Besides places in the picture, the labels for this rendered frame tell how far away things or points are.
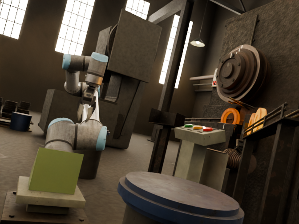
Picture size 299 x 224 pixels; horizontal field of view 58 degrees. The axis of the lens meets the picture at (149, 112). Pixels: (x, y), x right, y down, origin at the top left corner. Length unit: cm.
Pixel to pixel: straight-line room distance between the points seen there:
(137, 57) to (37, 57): 759
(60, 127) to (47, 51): 1031
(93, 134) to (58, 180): 31
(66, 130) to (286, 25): 172
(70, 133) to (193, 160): 74
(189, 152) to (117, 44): 350
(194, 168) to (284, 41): 137
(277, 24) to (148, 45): 281
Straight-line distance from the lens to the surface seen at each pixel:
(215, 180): 130
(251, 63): 213
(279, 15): 240
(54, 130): 159
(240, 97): 213
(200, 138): 111
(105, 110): 418
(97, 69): 146
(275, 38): 232
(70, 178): 149
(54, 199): 143
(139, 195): 61
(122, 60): 450
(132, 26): 467
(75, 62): 158
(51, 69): 1176
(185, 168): 118
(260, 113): 153
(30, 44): 1186
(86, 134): 158
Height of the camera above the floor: 57
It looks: 2 degrees up
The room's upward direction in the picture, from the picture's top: 13 degrees clockwise
